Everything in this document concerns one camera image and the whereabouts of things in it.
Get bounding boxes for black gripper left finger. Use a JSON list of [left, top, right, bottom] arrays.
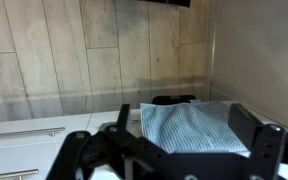
[[45, 103, 172, 180]]

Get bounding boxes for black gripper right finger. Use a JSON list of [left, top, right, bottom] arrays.
[[228, 103, 288, 180]]

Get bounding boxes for blue-grey ribbed towel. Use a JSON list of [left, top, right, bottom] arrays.
[[139, 99, 252, 158]]

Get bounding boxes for white vanity cabinet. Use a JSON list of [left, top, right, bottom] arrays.
[[0, 99, 288, 180]]

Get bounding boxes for black bathroom scale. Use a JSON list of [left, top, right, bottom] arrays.
[[151, 94, 197, 106]]

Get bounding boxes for black equipment base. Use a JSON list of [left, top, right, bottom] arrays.
[[138, 0, 192, 8]]

